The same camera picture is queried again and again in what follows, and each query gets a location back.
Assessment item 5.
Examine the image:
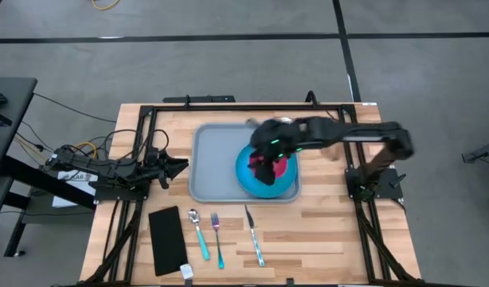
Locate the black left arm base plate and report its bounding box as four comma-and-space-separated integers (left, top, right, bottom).
93, 181, 150, 202

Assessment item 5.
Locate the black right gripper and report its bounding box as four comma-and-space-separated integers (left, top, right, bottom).
250, 118, 307, 187

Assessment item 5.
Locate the black desk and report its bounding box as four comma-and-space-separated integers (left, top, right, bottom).
0, 77, 97, 258

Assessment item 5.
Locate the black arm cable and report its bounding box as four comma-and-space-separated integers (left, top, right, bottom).
303, 90, 337, 120
103, 127, 170, 160

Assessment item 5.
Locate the yellow floor cable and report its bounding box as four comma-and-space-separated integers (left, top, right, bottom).
91, 0, 121, 11

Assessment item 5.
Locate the blue round plate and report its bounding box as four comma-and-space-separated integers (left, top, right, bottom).
234, 143, 299, 199

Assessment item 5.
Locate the thin black floor cable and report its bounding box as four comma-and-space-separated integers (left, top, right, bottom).
32, 92, 117, 124

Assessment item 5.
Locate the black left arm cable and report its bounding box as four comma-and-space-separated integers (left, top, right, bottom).
103, 127, 170, 160

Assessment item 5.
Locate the fork with teal handle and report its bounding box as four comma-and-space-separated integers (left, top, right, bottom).
210, 213, 225, 270

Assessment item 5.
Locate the black cloth napkin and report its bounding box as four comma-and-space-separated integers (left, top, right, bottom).
147, 205, 190, 277

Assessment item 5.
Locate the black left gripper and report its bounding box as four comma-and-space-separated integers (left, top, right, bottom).
143, 147, 190, 183

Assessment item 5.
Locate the grey metal stand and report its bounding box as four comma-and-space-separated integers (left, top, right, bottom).
461, 139, 489, 164

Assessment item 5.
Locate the grey plastic tray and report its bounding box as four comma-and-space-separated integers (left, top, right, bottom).
188, 122, 302, 203

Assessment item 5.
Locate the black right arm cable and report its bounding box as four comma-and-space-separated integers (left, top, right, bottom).
303, 90, 337, 120

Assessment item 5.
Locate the long black bar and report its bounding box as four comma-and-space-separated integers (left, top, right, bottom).
162, 94, 237, 104

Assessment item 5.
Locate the spoon with teal handle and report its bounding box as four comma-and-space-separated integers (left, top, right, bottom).
187, 208, 211, 262

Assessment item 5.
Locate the knife with teal white handle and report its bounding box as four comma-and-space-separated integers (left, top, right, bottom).
244, 205, 266, 268

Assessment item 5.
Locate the yellow cable loop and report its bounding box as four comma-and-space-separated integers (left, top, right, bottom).
74, 141, 99, 159

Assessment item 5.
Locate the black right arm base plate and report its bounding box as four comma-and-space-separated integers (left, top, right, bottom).
345, 167, 405, 200

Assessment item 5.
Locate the white printed paper sheet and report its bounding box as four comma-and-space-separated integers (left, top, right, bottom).
52, 171, 98, 209

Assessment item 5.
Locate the magenta bowl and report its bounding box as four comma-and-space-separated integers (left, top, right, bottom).
248, 153, 290, 180

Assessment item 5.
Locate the black metal table frame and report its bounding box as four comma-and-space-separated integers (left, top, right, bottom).
83, 102, 419, 286

